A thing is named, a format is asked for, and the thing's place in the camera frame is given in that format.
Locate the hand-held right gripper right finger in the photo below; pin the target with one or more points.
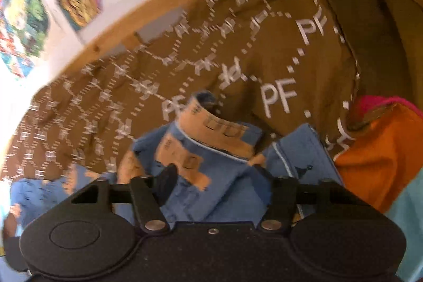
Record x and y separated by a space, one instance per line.
266 189

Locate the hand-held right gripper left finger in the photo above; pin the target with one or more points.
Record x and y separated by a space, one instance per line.
168 179

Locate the blue pants with orange print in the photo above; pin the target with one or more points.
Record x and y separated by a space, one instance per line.
214 176

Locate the orange cloth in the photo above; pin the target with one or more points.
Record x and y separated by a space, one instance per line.
380 163

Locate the bright pink cloth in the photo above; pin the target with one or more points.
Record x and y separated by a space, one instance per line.
373 105

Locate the brown printed blanket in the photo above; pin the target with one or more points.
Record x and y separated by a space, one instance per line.
264 47

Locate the light blue cloth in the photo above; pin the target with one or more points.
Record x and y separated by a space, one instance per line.
409 209

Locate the mustard yellow cloth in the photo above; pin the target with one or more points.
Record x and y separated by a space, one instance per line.
380 37

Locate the colourful floral cloth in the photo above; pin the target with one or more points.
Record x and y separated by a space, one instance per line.
23 21

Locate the wooden bed frame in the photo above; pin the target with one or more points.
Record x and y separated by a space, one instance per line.
148 11

